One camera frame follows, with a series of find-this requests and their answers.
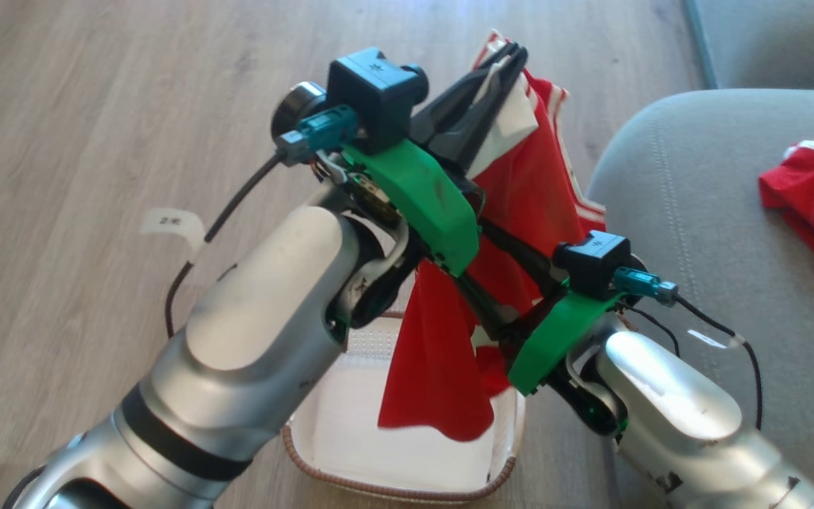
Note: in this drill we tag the white woven-rim laundry basket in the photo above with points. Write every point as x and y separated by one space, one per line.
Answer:
393 431

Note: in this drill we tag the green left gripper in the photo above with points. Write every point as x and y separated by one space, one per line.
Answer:
428 194

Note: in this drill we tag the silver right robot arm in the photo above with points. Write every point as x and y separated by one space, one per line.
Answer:
682 417

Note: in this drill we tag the teal left camera connector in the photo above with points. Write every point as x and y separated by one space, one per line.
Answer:
319 131

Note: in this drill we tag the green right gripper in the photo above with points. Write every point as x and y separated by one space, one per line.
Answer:
555 336

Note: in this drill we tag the teal camera connector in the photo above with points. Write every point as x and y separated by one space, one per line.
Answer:
319 131
644 284

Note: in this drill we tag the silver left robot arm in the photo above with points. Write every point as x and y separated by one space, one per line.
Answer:
258 325

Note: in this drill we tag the teal right camera connector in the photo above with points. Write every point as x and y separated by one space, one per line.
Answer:
644 284

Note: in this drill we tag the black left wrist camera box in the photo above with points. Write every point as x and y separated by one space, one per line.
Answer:
372 92

